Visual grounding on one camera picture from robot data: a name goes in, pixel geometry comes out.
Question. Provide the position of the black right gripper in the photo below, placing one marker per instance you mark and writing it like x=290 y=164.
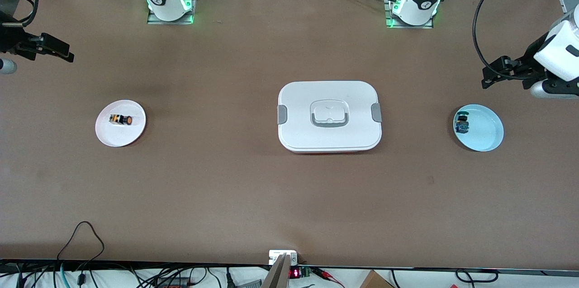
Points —
x=10 y=44

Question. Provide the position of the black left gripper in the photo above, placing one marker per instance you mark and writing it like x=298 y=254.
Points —
x=530 y=54

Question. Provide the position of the orange push button switch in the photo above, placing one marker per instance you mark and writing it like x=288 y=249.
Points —
x=121 y=120

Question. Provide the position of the white lidded lunch box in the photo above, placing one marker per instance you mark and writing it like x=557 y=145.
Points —
x=330 y=98

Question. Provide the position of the round light blue plate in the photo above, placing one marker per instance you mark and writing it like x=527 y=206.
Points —
x=486 y=129

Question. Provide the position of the round pink plate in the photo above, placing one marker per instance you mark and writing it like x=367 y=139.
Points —
x=120 y=136

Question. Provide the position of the black table edge trim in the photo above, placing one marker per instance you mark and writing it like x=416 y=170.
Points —
x=135 y=264

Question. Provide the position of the brown cardboard piece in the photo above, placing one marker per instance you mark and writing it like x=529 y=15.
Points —
x=375 y=281

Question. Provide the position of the red clip lead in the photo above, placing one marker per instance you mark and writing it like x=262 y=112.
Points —
x=328 y=275

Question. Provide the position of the red LED display module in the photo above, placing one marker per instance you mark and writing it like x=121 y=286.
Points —
x=295 y=273

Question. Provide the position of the small white clamp block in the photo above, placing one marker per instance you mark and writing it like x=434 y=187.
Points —
x=276 y=256

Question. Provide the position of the grey aluminium bar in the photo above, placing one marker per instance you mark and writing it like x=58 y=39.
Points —
x=278 y=274

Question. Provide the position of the green push button switch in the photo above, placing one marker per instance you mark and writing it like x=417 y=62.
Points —
x=462 y=123

